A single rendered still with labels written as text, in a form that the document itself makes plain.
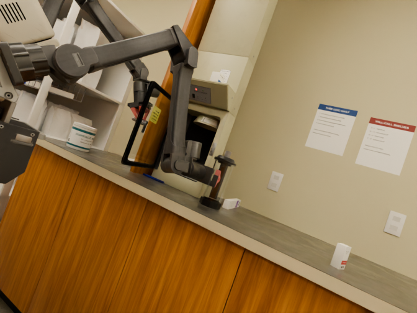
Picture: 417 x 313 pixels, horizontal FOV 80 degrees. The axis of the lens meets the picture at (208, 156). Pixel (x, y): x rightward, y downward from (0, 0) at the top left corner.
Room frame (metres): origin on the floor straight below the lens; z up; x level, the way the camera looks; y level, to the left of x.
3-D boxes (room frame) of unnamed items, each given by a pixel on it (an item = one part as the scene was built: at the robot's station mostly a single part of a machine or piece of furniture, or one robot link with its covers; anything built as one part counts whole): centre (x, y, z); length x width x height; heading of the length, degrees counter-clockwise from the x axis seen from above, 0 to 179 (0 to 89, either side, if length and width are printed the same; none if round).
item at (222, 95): (1.28, 0.15, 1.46); 0.32 x 0.12 x 0.10; 64
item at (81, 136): (1.49, 0.75, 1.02); 0.13 x 0.13 x 0.15
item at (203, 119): (1.41, 0.06, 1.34); 0.18 x 0.18 x 0.05
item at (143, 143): (1.24, 0.31, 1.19); 0.30 x 0.01 x 0.40; 164
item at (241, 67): (1.45, 0.07, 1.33); 0.32 x 0.25 x 0.77; 64
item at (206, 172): (0.94, 0.02, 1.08); 0.10 x 0.07 x 0.07; 64
